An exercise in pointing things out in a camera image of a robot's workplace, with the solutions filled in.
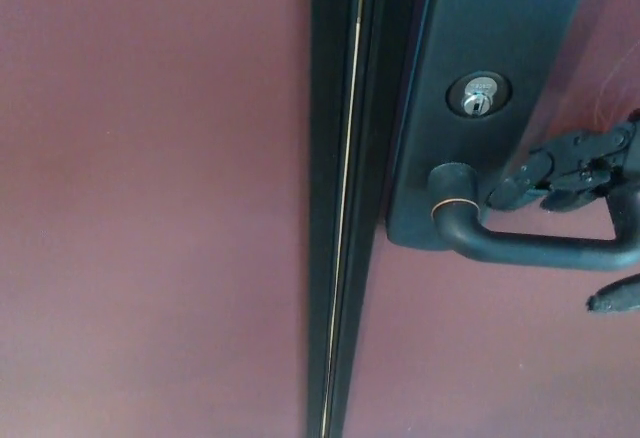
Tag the plain maroon door leaf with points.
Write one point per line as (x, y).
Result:
(150, 198)

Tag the silver lock cylinder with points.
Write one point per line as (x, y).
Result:
(478, 95)

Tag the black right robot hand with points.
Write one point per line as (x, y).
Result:
(570, 158)

